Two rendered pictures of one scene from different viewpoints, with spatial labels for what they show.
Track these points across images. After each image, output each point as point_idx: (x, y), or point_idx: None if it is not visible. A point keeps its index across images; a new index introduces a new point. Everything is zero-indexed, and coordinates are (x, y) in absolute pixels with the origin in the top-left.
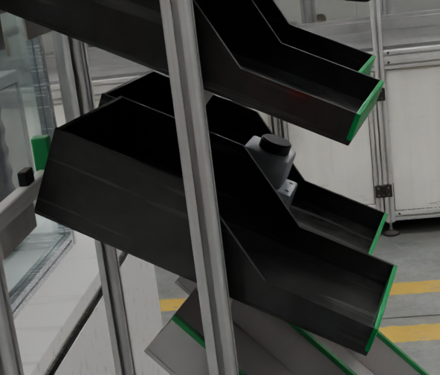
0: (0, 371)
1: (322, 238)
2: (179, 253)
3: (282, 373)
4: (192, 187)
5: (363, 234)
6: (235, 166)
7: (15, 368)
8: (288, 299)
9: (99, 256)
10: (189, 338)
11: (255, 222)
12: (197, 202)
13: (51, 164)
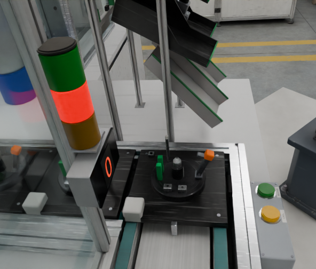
0: (102, 68)
1: (196, 31)
2: (154, 35)
3: (181, 71)
4: (159, 15)
5: (209, 30)
6: (172, 7)
7: (107, 67)
8: (185, 50)
9: (127, 33)
10: (156, 61)
11: (176, 25)
12: (160, 20)
13: (116, 5)
